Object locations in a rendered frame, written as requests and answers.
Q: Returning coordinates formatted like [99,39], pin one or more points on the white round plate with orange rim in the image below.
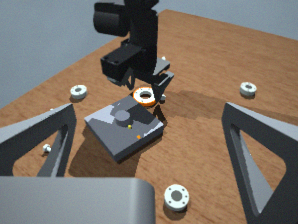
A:
[144,102]

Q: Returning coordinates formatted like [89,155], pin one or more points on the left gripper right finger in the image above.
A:
[261,205]

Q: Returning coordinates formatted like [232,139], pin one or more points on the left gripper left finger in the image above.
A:
[18,139]

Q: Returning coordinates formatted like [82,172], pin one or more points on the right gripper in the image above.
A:
[153,77]

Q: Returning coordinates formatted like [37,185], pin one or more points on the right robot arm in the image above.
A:
[111,18]

